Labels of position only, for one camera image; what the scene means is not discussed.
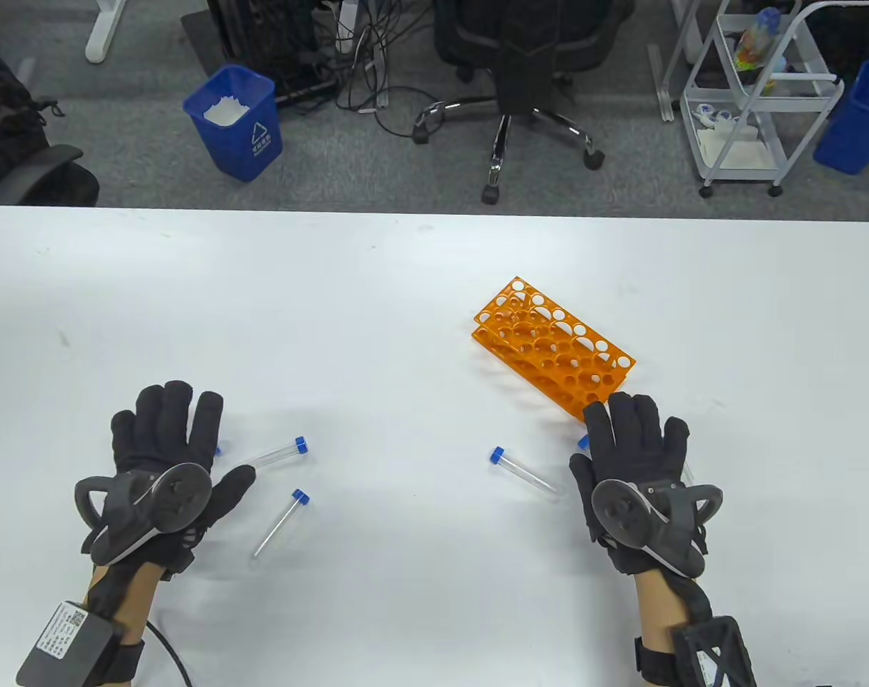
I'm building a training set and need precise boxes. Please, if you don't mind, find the person's right hand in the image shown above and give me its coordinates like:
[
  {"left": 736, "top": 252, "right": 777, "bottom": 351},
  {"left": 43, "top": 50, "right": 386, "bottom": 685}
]
[{"left": 569, "top": 391, "right": 691, "bottom": 577}]

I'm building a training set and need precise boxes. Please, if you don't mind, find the person's left hand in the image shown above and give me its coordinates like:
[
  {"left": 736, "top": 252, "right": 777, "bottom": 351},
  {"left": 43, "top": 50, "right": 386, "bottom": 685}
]
[{"left": 111, "top": 381, "right": 257, "bottom": 583}]

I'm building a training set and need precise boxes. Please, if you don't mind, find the orange test tube rack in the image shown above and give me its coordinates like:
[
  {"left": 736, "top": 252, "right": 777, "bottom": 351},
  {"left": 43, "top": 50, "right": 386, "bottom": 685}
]
[{"left": 473, "top": 276, "right": 637, "bottom": 423}]

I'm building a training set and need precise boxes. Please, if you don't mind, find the person's left forearm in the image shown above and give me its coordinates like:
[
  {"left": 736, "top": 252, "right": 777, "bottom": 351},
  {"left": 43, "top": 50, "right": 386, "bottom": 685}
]
[{"left": 84, "top": 558, "right": 167, "bottom": 645}]

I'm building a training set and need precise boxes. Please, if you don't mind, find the grey left hand controller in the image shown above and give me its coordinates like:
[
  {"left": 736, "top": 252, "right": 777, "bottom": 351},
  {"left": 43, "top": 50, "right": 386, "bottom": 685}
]
[{"left": 74, "top": 463, "right": 213, "bottom": 567}]

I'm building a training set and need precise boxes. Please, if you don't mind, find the grey hand controller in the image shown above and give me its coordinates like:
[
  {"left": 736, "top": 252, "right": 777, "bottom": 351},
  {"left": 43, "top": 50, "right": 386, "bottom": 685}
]
[
  {"left": 591, "top": 478, "right": 725, "bottom": 579},
  {"left": 74, "top": 463, "right": 213, "bottom": 567}
]

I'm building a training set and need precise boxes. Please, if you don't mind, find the grey right hand controller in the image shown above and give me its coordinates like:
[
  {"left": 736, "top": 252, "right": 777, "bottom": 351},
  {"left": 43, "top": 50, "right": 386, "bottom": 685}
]
[{"left": 591, "top": 478, "right": 725, "bottom": 579}]

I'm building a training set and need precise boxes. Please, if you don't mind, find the black labelled battery box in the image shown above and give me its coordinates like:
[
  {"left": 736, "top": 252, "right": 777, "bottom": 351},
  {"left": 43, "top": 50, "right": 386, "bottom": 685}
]
[{"left": 16, "top": 600, "right": 124, "bottom": 687}]

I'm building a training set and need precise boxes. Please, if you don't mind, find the blue bin with recycling symbol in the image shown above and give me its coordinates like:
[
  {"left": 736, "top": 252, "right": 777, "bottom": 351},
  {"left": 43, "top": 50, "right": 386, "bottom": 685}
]
[{"left": 182, "top": 64, "right": 285, "bottom": 183}]

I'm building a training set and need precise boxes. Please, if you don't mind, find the black chair with armrest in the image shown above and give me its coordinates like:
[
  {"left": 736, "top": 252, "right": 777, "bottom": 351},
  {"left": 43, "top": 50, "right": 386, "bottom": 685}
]
[{"left": 0, "top": 143, "right": 100, "bottom": 208}]

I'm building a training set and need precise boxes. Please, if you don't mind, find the white rolling cart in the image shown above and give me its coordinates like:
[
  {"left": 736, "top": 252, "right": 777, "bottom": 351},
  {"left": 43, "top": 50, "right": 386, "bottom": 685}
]
[{"left": 679, "top": 0, "right": 846, "bottom": 200}]

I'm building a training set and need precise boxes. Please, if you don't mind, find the white paper waste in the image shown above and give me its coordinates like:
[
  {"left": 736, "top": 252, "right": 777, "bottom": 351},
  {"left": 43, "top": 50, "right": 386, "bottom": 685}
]
[{"left": 202, "top": 94, "right": 250, "bottom": 128}]

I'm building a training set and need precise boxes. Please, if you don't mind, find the white desk leg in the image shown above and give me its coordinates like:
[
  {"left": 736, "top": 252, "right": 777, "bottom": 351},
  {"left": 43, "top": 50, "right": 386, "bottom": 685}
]
[
  {"left": 85, "top": 0, "right": 127, "bottom": 65},
  {"left": 647, "top": 0, "right": 714, "bottom": 122}
]

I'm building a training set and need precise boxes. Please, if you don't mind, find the black office chair chrome base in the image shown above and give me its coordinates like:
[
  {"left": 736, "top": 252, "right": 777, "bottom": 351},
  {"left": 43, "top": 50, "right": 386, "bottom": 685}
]
[{"left": 413, "top": 0, "right": 635, "bottom": 207}]

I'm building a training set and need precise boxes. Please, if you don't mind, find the plain blue bin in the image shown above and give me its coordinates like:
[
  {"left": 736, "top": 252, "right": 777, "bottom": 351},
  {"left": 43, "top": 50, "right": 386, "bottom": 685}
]
[{"left": 812, "top": 59, "right": 869, "bottom": 176}]

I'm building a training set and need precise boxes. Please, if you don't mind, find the black computer equipment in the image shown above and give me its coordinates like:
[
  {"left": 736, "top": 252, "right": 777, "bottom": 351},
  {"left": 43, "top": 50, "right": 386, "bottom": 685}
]
[{"left": 180, "top": 0, "right": 342, "bottom": 108}]

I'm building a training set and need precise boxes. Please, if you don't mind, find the colourful plastic bottle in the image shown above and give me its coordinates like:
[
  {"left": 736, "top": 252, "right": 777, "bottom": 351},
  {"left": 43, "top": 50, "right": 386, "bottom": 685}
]
[{"left": 733, "top": 7, "right": 784, "bottom": 72}]

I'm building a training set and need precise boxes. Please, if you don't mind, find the white power strip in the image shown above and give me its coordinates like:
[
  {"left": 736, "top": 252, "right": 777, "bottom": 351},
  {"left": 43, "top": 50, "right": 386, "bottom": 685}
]
[{"left": 334, "top": 0, "right": 363, "bottom": 54}]

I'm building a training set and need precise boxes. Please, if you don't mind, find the black right forearm strap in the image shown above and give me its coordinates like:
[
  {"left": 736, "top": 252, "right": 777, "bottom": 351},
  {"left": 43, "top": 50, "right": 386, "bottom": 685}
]
[{"left": 634, "top": 635, "right": 682, "bottom": 677}]

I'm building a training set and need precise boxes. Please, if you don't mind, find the black forearm strap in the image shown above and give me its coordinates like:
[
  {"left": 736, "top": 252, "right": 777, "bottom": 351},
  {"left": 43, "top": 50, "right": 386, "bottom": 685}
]
[
  {"left": 634, "top": 635, "right": 682, "bottom": 677},
  {"left": 84, "top": 630, "right": 147, "bottom": 687}
]

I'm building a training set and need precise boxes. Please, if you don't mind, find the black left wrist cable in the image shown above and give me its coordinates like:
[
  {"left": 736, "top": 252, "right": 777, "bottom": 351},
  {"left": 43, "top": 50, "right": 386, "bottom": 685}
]
[{"left": 144, "top": 621, "right": 195, "bottom": 687}]

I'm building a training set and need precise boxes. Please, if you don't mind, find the black lattice tracker mount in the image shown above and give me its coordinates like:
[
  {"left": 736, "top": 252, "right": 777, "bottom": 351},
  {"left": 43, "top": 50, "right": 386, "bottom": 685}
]
[{"left": 670, "top": 615, "right": 758, "bottom": 687}]

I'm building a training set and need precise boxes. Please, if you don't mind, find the black left forearm strap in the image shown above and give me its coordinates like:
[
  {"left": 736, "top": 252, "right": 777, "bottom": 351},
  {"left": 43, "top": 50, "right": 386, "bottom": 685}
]
[{"left": 84, "top": 630, "right": 147, "bottom": 687}]

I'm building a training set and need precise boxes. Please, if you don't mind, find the tangle of black cables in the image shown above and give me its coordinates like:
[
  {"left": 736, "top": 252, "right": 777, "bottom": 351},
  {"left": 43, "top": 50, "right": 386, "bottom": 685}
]
[{"left": 320, "top": 0, "right": 435, "bottom": 140}]

